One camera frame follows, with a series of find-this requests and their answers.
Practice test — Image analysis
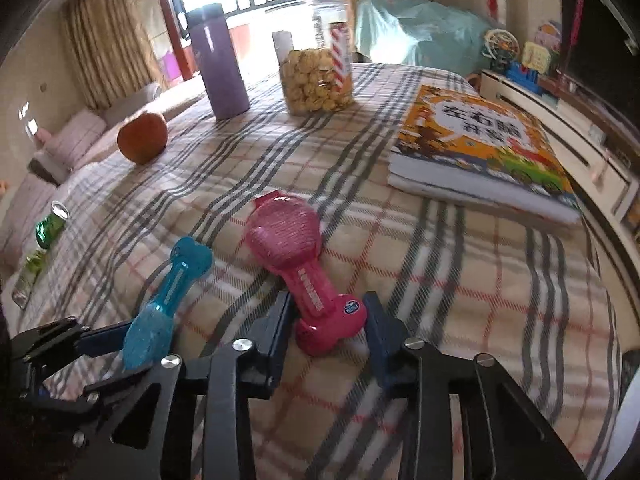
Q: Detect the pink plastic bottle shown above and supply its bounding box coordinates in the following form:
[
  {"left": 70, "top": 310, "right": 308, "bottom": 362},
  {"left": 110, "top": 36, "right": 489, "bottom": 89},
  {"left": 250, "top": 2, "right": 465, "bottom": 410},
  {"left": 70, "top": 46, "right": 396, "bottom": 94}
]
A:
[{"left": 243, "top": 191, "right": 369, "bottom": 357}]

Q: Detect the colourful picture book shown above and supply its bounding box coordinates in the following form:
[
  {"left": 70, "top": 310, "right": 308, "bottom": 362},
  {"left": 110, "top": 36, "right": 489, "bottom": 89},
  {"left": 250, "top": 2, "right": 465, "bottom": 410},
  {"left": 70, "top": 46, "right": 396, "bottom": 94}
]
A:
[{"left": 390, "top": 85, "right": 581, "bottom": 209}]

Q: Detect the thick white book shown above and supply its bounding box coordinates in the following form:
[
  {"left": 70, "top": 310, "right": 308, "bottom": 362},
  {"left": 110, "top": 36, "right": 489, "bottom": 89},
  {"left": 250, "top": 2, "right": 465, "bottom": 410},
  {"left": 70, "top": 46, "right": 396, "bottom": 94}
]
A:
[{"left": 387, "top": 170, "right": 584, "bottom": 227}]

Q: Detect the clear jar of snacks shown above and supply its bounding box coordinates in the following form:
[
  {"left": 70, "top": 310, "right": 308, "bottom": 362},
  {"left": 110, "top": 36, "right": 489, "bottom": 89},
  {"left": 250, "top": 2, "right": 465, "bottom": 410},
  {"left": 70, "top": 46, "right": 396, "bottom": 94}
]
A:
[{"left": 272, "top": 0, "right": 357, "bottom": 116}]

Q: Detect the teal plastic cover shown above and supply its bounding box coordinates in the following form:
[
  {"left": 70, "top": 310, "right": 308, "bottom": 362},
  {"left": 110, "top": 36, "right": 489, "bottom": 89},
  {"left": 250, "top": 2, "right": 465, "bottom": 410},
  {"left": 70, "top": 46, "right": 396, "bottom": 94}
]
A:
[{"left": 354, "top": 0, "right": 502, "bottom": 77}]

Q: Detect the colourful card toy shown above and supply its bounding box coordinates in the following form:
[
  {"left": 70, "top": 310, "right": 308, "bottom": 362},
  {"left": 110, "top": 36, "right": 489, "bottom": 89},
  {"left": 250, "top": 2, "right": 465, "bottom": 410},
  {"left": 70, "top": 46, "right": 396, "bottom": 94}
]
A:
[{"left": 521, "top": 20, "right": 564, "bottom": 74}]

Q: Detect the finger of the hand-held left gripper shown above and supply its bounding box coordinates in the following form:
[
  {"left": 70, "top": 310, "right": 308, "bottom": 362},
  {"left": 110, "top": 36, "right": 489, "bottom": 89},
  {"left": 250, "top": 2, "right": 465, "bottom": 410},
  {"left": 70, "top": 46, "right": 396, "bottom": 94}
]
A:
[
  {"left": 9, "top": 316, "right": 132, "bottom": 363},
  {"left": 17, "top": 362, "right": 153, "bottom": 443}
]

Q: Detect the white television cabinet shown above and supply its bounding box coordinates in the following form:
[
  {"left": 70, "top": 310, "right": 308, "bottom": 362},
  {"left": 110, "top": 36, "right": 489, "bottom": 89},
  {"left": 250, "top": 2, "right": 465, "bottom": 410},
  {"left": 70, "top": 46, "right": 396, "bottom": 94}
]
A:
[{"left": 479, "top": 67, "right": 640, "bottom": 242}]

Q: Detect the ferris wheel toy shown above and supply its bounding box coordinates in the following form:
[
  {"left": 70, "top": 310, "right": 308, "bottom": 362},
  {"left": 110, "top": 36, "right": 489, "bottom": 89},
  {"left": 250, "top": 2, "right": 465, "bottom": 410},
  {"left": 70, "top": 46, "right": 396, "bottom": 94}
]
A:
[{"left": 481, "top": 27, "right": 522, "bottom": 69}]

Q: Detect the beige paper tube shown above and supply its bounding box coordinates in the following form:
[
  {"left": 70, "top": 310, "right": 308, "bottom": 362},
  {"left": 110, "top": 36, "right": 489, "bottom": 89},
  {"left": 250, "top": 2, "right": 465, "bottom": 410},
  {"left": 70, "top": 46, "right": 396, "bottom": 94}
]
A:
[{"left": 271, "top": 30, "right": 297, "bottom": 63}]

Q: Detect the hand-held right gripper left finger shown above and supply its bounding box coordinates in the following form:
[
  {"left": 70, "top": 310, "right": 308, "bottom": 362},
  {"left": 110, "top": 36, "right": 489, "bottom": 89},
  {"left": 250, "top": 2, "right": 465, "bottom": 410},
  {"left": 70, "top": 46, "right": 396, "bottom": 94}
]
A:
[{"left": 102, "top": 290, "right": 296, "bottom": 480}]

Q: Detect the black flat television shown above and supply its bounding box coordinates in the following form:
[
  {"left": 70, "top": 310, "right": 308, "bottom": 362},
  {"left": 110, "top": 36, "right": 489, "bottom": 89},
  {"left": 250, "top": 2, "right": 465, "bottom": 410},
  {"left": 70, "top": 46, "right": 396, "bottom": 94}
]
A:
[{"left": 556, "top": 0, "right": 640, "bottom": 97}]

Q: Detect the green drink can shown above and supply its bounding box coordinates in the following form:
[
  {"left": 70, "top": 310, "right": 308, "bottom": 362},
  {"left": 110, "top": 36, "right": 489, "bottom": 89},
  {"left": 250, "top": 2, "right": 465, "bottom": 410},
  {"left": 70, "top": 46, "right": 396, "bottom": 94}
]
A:
[{"left": 34, "top": 200, "right": 70, "bottom": 250}]

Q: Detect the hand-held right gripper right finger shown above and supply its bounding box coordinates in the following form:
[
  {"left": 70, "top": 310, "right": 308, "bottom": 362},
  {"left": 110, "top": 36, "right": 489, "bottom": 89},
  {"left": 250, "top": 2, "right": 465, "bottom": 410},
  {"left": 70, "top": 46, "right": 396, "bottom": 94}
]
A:
[{"left": 362, "top": 291, "right": 588, "bottom": 480}]

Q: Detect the orange fruit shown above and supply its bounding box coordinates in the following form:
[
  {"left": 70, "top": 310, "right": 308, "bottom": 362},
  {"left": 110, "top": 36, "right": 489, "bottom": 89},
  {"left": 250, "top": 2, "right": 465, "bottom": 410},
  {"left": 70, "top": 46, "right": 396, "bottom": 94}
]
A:
[{"left": 116, "top": 112, "right": 169, "bottom": 165}]

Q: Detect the grey fabric sofa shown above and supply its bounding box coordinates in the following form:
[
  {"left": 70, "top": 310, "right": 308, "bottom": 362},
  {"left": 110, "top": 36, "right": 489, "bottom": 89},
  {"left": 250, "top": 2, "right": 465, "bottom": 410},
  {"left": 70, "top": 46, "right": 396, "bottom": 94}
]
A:
[{"left": 0, "top": 81, "right": 211, "bottom": 281}]

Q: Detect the plaid tablecloth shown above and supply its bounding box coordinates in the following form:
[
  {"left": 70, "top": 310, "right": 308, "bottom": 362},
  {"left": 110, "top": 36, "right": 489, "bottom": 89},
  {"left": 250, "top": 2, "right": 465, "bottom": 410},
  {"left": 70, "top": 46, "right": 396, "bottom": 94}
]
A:
[{"left": 0, "top": 62, "right": 627, "bottom": 480}]

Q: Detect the blue plastic toy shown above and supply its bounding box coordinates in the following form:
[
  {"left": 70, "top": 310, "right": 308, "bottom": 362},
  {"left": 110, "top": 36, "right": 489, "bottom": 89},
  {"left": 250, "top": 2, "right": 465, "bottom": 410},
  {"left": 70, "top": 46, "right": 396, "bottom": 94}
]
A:
[{"left": 509, "top": 59, "right": 544, "bottom": 92}]

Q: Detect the purple tumbler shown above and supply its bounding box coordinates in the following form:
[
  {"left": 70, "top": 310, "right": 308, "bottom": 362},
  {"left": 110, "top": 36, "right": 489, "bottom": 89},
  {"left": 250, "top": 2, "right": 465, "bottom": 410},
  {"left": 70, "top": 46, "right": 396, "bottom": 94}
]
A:
[{"left": 186, "top": 3, "right": 251, "bottom": 121}]

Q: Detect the blue plastic bottle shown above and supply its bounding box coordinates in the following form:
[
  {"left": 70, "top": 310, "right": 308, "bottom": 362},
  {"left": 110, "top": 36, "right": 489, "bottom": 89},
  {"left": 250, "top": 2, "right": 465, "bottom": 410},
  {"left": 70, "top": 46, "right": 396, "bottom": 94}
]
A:
[{"left": 122, "top": 236, "right": 215, "bottom": 374}]

